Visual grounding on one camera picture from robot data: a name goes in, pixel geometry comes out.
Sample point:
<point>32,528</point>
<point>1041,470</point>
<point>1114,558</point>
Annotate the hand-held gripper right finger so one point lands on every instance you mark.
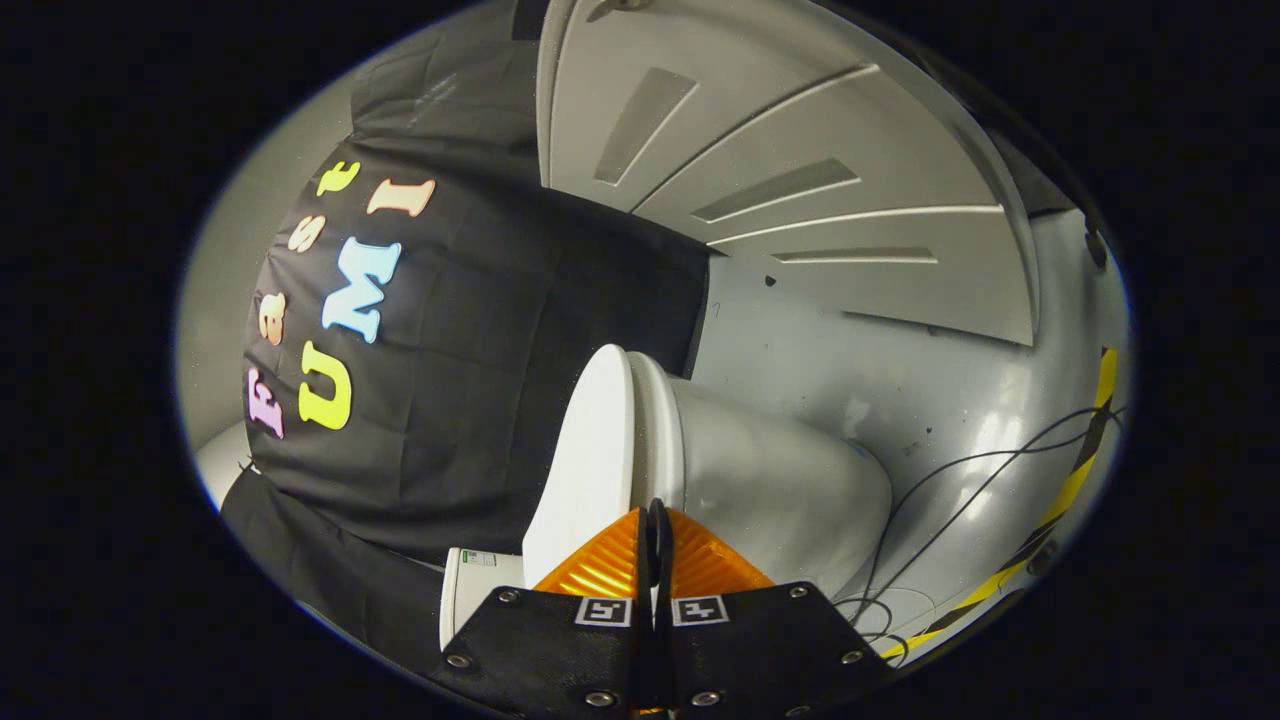
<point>760,640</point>

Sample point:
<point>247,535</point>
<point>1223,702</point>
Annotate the white toilet seat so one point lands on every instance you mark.
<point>655,430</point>

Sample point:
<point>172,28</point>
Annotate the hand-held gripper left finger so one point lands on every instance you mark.
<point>560,640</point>

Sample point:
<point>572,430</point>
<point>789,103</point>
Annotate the black backdrop cloth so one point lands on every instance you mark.
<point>470,380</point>

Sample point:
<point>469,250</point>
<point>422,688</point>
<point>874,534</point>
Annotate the yellow black hazard tape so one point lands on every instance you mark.
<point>1075,480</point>

